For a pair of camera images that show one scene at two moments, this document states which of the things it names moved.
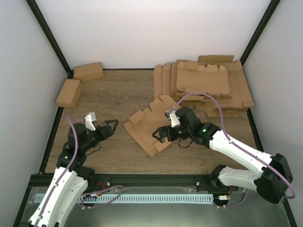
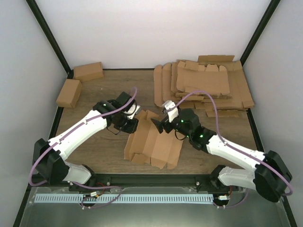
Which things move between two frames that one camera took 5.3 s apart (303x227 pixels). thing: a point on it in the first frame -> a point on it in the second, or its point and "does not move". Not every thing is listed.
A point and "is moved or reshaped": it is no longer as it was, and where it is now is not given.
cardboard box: x=143 y=124 is moved or reshaped
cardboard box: x=69 y=93 does not move
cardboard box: x=87 y=72 does not move
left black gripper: x=108 y=129 -> x=131 y=129
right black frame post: x=272 y=7 does not move
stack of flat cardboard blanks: x=216 y=84 does not move
